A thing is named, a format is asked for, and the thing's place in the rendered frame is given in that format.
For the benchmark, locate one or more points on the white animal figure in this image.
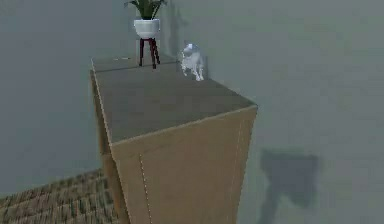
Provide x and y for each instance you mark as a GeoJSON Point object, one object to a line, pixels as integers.
{"type": "Point", "coordinates": [192, 61]}

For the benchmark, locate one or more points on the brown wooden cabinet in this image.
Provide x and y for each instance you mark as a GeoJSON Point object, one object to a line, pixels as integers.
{"type": "Point", "coordinates": [173, 133]}

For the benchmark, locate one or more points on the dark red plant stand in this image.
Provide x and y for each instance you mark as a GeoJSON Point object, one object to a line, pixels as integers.
{"type": "Point", "coordinates": [152, 50]}

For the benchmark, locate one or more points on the green plant in white pot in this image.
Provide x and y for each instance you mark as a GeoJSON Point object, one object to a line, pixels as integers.
{"type": "Point", "coordinates": [146, 23]}

